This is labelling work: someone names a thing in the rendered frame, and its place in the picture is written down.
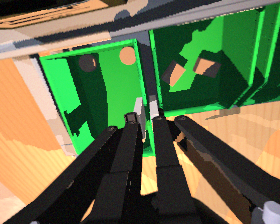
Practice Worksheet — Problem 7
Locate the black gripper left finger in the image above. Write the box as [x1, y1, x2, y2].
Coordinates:
[2, 97, 146, 224]

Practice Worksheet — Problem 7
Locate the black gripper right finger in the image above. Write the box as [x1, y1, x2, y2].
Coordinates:
[149, 95, 280, 224]

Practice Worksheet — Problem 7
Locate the dark grey disc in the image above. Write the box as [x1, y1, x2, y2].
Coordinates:
[79, 54, 97, 72]

